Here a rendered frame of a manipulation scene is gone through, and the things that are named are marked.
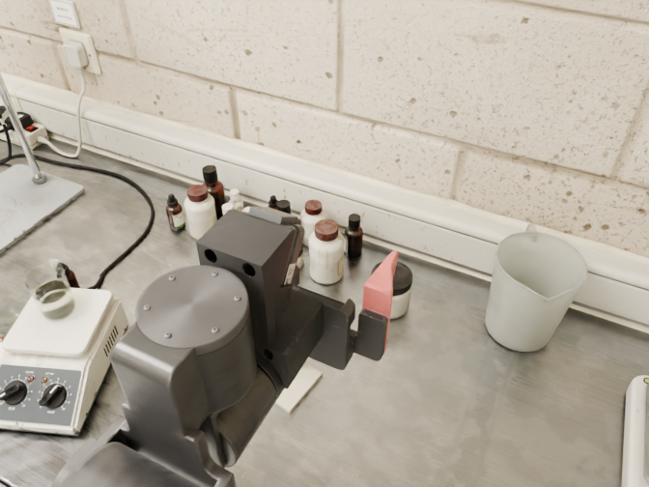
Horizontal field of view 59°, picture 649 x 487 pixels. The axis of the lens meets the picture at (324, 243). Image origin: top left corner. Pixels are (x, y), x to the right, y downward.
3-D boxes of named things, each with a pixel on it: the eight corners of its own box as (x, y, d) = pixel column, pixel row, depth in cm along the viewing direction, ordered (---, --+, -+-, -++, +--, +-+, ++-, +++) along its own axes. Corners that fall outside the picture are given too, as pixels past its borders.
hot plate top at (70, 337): (83, 358, 78) (81, 354, 77) (0, 352, 79) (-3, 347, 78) (115, 294, 87) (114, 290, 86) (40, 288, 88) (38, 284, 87)
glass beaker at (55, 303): (70, 327, 81) (52, 288, 76) (34, 324, 82) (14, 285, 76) (87, 296, 86) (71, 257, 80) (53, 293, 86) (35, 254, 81)
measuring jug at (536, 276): (474, 275, 101) (491, 210, 91) (549, 283, 99) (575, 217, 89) (479, 360, 87) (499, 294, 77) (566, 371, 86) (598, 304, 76)
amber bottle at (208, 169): (231, 210, 115) (224, 164, 107) (222, 222, 112) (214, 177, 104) (211, 205, 116) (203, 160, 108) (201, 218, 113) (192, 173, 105)
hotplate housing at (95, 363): (81, 440, 78) (63, 408, 72) (-11, 431, 79) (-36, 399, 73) (136, 315, 94) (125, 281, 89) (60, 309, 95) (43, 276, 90)
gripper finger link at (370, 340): (341, 206, 46) (283, 280, 39) (427, 232, 43) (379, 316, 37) (339, 267, 50) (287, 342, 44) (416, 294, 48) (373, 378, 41)
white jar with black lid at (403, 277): (399, 326, 92) (403, 296, 88) (361, 310, 95) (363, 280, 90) (414, 299, 97) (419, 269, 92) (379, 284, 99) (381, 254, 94)
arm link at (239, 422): (206, 309, 36) (132, 392, 32) (283, 341, 34) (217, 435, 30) (218, 374, 41) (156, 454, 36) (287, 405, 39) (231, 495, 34)
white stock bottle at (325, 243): (317, 289, 98) (317, 243, 91) (304, 267, 103) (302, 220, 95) (349, 279, 100) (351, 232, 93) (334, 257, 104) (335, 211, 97)
